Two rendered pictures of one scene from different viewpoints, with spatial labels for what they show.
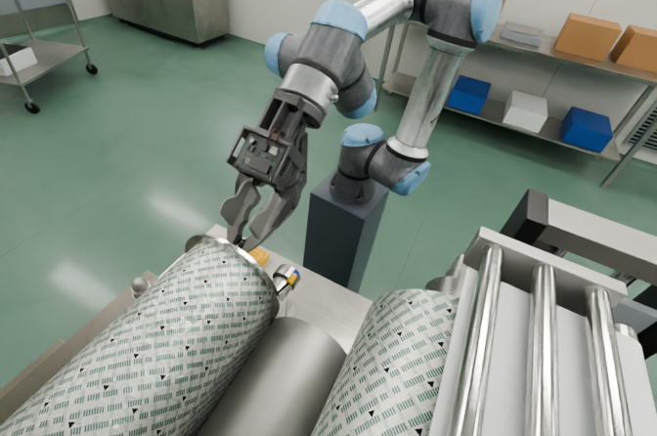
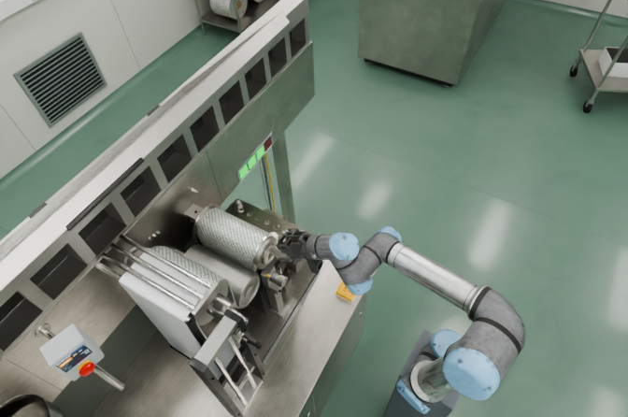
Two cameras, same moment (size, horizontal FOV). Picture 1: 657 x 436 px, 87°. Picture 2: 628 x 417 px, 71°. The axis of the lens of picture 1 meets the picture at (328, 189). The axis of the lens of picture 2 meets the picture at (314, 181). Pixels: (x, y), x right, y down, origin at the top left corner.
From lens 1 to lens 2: 122 cm
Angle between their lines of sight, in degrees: 66
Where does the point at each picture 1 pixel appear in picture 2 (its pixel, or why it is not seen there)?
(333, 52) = (321, 245)
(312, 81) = (310, 242)
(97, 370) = (225, 221)
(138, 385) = (221, 231)
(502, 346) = (190, 283)
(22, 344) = (365, 210)
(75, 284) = (410, 219)
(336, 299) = (322, 345)
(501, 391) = (181, 280)
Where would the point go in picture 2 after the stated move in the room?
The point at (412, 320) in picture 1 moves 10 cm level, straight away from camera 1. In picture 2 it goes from (208, 277) to (234, 296)
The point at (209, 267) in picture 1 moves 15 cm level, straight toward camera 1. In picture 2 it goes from (254, 238) to (209, 252)
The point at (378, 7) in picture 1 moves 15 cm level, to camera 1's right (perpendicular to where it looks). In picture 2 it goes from (439, 282) to (441, 339)
